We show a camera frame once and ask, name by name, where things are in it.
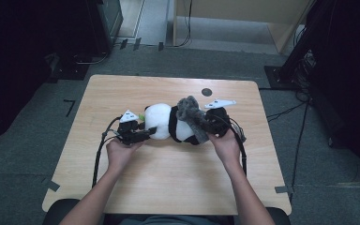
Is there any hand-held gripper black cable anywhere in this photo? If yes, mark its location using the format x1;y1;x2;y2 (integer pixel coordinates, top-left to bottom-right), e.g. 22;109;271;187
92;115;123;188
218;115;248;177

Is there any coiled black floor cable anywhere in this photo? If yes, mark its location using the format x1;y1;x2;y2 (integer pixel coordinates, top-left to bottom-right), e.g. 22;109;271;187
73;51;111;66

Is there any grey furry plush toy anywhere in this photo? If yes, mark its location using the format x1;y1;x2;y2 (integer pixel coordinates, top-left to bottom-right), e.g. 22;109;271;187
176;95;213;144

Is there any right hand-held gripper black cable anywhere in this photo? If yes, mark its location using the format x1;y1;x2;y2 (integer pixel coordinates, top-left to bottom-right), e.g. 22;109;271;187
218;115;248;177

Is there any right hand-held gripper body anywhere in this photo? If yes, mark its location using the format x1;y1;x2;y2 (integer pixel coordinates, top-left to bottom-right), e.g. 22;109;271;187
203;98;237;139

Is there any black metal stand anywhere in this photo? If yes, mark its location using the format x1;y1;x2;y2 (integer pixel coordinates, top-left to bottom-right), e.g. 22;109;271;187
263;0;329;92

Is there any black stand base plate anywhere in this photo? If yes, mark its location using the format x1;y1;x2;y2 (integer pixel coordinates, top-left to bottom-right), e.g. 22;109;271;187
45;52;90;83

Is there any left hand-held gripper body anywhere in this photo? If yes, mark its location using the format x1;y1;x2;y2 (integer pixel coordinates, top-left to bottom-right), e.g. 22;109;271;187
117;109;145;146

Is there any person's right hand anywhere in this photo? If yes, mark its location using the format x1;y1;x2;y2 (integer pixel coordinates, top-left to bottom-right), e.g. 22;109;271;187
207;128;243;172

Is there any hanging black cable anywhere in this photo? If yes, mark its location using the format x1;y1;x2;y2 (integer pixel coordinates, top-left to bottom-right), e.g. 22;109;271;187
172;0;193;48

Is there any person's left hand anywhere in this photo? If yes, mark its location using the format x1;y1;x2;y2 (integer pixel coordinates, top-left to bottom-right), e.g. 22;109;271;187
106;140;143;174

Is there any person's dark clothing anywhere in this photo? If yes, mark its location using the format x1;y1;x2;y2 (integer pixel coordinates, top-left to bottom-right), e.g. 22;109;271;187
102;214;235;225

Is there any black and white panda plush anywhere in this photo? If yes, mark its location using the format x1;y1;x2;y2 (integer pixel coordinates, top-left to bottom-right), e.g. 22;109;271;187
138;102;201;146

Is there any long black floor cable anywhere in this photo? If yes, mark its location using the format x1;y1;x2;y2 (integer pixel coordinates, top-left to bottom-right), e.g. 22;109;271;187
266;99;310;201

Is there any left hand-held gripper black cable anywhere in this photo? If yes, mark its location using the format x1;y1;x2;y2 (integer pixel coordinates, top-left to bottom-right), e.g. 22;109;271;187
92;115;123;188

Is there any light wooden cabinet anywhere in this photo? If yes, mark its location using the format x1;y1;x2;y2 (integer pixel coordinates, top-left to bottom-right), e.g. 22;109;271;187
172;0;313;54

